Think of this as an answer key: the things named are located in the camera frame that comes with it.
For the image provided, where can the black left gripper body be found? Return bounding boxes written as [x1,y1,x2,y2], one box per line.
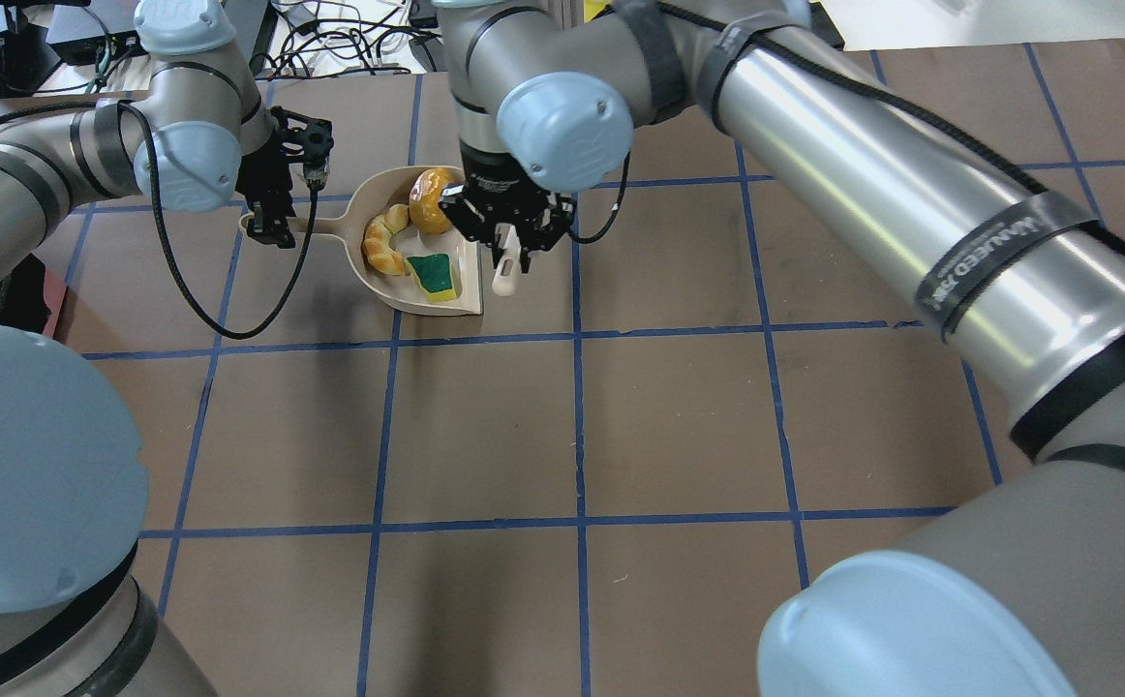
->
[235,106,334,248]

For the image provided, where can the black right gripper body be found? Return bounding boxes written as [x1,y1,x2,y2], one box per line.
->
[439,145,575,255]

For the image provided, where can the yellow toy potato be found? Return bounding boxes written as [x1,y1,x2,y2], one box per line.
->
[408,168,455,235]

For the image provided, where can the beige hand brush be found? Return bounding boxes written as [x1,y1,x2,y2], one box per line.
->
[491,238,523,297]

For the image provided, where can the green yellow sponge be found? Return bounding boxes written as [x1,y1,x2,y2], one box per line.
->
[405,255,460,304]

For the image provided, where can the toy croissant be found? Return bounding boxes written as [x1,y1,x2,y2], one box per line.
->
[360,203,410,277]

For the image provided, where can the beige plastic dustpan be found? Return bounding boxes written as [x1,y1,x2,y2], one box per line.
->
[312,165,484,317]

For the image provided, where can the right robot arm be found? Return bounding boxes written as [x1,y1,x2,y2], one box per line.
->
[435,1,1125,696]

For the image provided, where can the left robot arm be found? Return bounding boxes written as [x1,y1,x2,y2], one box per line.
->
[0,1,332,696]

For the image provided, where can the black lined trash bin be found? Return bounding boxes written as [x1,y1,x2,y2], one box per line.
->
[0,255,70,337]

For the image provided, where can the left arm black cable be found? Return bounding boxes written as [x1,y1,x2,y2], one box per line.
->
[117,102,321,341]

